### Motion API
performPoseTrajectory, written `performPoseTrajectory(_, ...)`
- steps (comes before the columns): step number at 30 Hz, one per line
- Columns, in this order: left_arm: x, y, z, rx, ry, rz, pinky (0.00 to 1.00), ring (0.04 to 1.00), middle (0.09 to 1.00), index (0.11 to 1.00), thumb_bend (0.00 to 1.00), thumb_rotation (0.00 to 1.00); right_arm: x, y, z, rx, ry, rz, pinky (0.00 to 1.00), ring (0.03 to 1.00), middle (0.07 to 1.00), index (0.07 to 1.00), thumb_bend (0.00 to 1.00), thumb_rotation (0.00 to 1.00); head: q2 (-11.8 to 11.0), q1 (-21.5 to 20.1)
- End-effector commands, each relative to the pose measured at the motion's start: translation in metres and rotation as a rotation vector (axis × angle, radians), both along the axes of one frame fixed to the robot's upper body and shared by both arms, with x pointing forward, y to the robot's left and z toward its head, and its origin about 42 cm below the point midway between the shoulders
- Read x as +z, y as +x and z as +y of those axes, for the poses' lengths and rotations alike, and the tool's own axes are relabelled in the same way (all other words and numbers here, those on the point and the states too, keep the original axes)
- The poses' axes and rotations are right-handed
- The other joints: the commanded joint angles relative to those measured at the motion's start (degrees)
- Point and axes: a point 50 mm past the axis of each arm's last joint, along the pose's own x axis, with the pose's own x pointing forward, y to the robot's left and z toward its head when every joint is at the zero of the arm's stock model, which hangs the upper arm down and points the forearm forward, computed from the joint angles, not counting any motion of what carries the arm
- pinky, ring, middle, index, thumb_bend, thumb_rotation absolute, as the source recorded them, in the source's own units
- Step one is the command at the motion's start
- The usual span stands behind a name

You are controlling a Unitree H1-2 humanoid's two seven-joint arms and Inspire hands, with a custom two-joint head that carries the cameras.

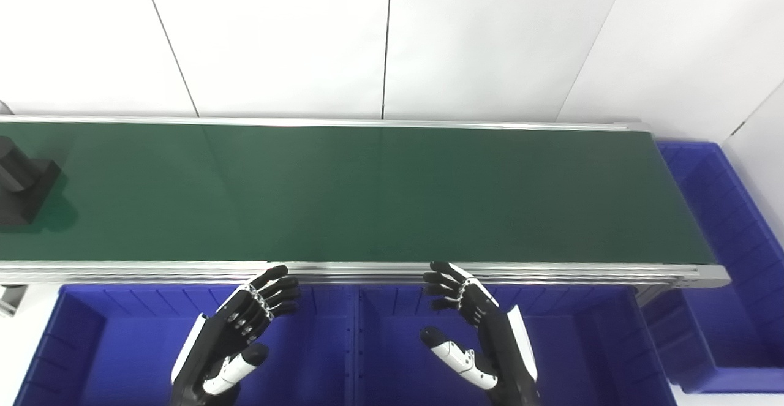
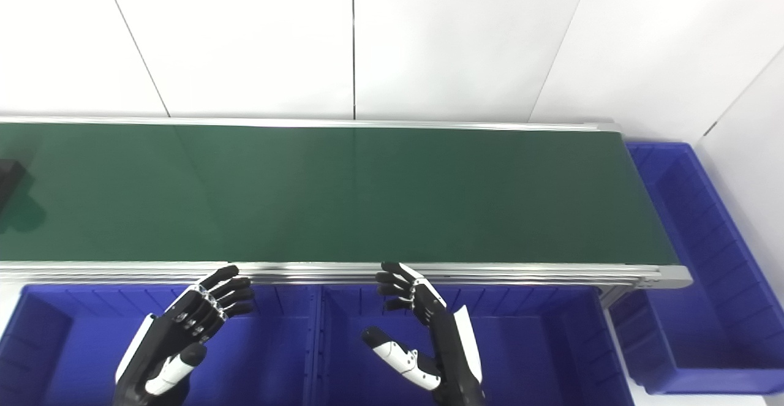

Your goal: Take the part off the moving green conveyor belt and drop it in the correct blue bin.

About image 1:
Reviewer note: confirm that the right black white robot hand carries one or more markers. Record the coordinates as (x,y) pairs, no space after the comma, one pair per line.
(499,338)

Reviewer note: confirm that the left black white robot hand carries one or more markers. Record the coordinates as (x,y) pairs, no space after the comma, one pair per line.
(229,326)

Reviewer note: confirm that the black cylinder-on-block part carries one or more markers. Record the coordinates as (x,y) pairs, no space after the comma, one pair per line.
(27,191)

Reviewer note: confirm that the blue plastic bin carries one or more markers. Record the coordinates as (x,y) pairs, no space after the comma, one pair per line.
(582,357)
(122,357)
(735,259)

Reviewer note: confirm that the green conveyor belt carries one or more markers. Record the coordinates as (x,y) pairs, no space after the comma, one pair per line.
(367,269)
(380,191)

